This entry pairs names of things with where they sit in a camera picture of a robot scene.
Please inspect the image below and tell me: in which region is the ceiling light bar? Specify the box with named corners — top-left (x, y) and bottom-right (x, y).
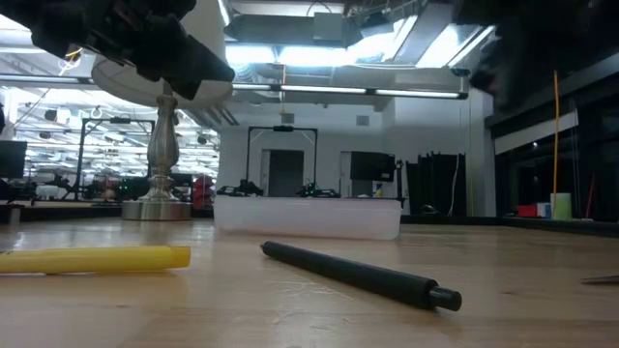
top-left (231, 82), bottom-right (469, 101)

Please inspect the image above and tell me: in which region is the grey ceiling box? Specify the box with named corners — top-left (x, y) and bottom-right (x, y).
top-left (311, 12), bottom-right (360, 44)

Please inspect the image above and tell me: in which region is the dark computer monitor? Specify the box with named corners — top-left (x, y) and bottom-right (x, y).
top-left (0, 139), bottom-right (28, 180)

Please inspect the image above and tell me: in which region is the white shade silver lamp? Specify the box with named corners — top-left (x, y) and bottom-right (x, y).
top-left (90, 0), bottom-right (234, 222)

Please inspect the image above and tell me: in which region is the black pen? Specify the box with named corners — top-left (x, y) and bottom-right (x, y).
top-left (259, 240), bottom-right (463, 312)

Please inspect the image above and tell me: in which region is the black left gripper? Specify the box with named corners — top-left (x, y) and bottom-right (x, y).
top-left (91, 0), bottom-right (237, 102)

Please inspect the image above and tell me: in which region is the black wall monitor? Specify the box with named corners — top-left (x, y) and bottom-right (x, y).
top-left (349, 151), bottom-right (397, 184)

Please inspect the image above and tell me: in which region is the clear supply box pink lid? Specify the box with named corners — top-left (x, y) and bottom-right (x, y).
top-left (213, 195), bottom-right (402, 242)

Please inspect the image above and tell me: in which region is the red equipment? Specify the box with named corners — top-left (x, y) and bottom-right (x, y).
top-left (192, 175), bottom-right (216, 210)

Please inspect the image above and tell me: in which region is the yellow highlighter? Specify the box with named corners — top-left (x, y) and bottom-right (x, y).
top-left (0, 245), bottom-right (192, 276)

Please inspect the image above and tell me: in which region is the black aluminium table frame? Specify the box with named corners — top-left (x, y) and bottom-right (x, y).
top-left (0, 201), bottom-right (619, 239)

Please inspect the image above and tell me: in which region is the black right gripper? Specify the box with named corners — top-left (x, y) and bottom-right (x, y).
top-left (469, 45), bottom-right (514, 112)

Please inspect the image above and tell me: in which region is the pale green container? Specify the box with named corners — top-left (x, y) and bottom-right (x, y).
top-left (549, 192), bottom-right (574, 221)

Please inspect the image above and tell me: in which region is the black robot rig frame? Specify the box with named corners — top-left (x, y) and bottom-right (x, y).
top-left (74, 117), bottom-right (156, 200)
top-left (245, 125), bottom-right (319, 197)

